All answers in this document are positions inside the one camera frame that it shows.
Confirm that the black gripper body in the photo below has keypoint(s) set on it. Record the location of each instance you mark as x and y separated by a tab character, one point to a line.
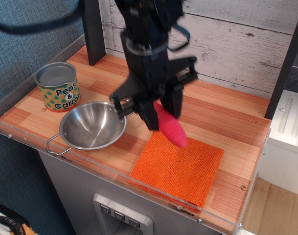
148	78

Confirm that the black mesh object orange edge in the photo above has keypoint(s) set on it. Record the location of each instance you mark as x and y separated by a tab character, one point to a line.
11	223

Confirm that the peas and carrots can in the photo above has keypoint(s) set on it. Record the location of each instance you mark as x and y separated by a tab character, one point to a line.
58	85

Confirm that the clear acrylic edge guard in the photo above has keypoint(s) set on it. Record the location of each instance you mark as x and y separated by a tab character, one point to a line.
241	136

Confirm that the dark vertical post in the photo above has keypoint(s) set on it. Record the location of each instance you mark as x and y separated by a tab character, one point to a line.
283	75
93	31

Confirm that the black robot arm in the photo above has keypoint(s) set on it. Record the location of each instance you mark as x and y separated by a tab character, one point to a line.
147	25

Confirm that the orange knitted towel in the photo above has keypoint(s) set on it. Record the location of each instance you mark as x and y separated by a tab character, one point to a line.
181	176

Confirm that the dark vertical post right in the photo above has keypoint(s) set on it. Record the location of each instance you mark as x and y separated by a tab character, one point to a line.
283	75

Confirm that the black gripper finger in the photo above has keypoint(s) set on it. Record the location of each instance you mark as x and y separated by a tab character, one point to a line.
145	109
172	100

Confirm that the steel bowl with wire handles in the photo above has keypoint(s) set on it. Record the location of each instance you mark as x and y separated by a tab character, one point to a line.
90	126

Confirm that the dark vertical post left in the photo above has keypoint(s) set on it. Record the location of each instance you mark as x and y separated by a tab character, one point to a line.
93	31

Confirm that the metal spoon with pink handle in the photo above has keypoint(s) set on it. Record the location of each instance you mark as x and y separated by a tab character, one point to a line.
170	127

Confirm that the grey dispenser button panel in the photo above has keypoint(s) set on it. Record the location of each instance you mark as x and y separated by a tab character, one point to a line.
118	219

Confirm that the white grooved drain board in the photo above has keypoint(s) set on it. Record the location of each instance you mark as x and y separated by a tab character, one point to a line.
284	126

